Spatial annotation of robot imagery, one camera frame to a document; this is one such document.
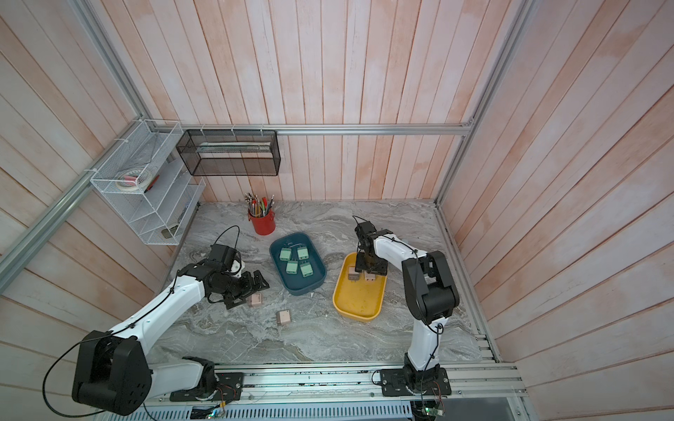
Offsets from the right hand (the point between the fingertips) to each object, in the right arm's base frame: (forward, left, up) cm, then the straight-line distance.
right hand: (368, 267), depth 97 cm
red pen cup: (+18, +43, +4) cm, 47 cm away
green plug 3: (-2, +29, +2) cm, 29 cm away
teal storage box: (+1, +27, +1) cm, 27 cm away
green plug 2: (+6, +25, +1) cm, 26 cm away
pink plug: (-15, +39, +2) cm, 42 cm away
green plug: (+5, +32, +1) cm, 33 cm away
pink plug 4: (-5, 0, +2) cm, 5 cm away
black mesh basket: (+39, +56, +24) cm, 73 cm away
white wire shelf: (+1, +65, +29) cm, 71 cm away
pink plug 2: (-20, +29, +2) cm, 36 cm away
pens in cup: (+18, +42, +14) cm, 48 cm away
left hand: (-15, +37, +7) cm, 41 cm away
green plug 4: (-3, +23, +1) cm, 23 cm away
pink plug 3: (-3, +6, 0) cm, 7 cm away
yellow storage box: (-13, +4, -2) cm, 14 cm away
